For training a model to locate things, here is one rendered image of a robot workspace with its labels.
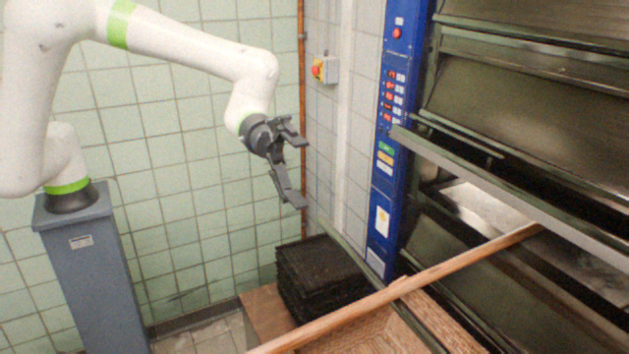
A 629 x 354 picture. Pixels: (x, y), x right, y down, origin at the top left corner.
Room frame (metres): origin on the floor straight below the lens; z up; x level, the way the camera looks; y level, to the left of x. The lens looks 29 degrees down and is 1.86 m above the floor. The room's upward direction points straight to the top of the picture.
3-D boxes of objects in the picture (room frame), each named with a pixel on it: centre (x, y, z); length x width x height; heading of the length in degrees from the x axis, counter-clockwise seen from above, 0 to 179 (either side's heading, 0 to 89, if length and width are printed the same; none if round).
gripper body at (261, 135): (0.83, 0.09, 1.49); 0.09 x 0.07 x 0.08; 26
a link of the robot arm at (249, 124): (0.90, 0.12, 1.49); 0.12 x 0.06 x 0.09; 116
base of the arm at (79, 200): (1.11, 0.77, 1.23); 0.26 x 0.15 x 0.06; 27
